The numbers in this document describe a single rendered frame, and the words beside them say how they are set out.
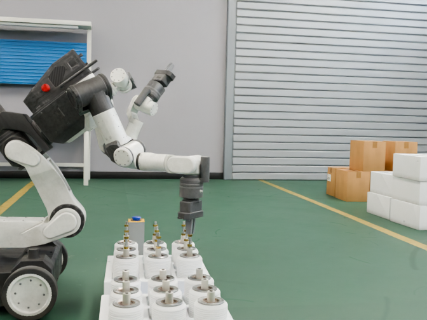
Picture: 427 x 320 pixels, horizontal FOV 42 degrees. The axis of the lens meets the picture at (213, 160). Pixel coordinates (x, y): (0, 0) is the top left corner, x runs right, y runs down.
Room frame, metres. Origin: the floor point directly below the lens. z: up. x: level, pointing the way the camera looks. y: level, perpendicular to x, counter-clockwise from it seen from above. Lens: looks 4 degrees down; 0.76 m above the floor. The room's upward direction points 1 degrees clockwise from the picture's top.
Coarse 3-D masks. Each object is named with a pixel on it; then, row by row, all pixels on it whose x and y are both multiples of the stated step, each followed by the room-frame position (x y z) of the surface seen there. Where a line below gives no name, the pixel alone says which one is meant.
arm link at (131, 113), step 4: (136, 96) 2.68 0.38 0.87; (132, 100) 2.67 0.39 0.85; (132, 104) 2.67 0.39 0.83; (128, 108) 2.67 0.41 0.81; (132, 108) 2.67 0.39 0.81; (128, 112) 2.67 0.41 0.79; (132, 112) 2.68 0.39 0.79; (136, 112) 2.71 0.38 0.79; (128, 116) 2.67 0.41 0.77; (132, 116) 2.66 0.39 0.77; (136, 116) 2.70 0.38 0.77; (132, 120) 2.65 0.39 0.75; (136, 120) 2.65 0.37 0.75; (136, 124) 2.65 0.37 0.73; (140, 124) 2.66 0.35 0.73
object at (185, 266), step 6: (180, 258) 2.04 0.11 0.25; (186, 258) 2.04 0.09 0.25; (192, 258) 2.04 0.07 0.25; (198, 258) 2.05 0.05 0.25; (180, 264) 2.04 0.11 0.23; (186, 264) 2.03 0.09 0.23; (192, 264) 2.03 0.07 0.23; (198, 264) 2.05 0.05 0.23; (180, 270) 2.04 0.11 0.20; (186, 270) 2.03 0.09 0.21; (192, 270) 2.03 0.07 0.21; (180, 276) 2.04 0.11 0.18; (186, 276) 2.03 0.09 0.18
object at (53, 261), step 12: (0, 252) 2.39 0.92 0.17; (12, 252) 2.40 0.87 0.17; (24, 252) 2.31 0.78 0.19; (36, 252) 2.13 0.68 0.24; (48, 252) 2.33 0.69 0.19; (60, 252) 2.48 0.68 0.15; (0, 264) 2.20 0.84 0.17; (12, 264) 2.20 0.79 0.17; (24, 264) 2.09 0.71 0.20; (36, 264) 2.10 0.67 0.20; (48, 264) 2.13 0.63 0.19; (60, 264) 2.49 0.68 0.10; (0, 276) 2.08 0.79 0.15; (0, 288) 2.08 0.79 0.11; (0, 300) 2.08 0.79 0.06
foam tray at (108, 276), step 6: (108, 258) 2.28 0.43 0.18; (108, 264) 2.19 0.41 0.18; (108, 270) 2.10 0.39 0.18; (144, 270) 2.11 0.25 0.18; (174, 270) 2.12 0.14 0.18; (204, 270) 2.13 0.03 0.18; (108, 276) 2.02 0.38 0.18; (144, 276) 2.10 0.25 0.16; (174, 276) 2.04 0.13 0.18; (108, 282) 1.95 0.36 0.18; (144, 282) 1.97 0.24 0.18; (180, 282) 1.99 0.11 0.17; (108, 288) 1.95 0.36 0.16; (144, 288) 1.97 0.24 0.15; (180, 288) 1.99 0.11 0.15; (108, 294) 1.95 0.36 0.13
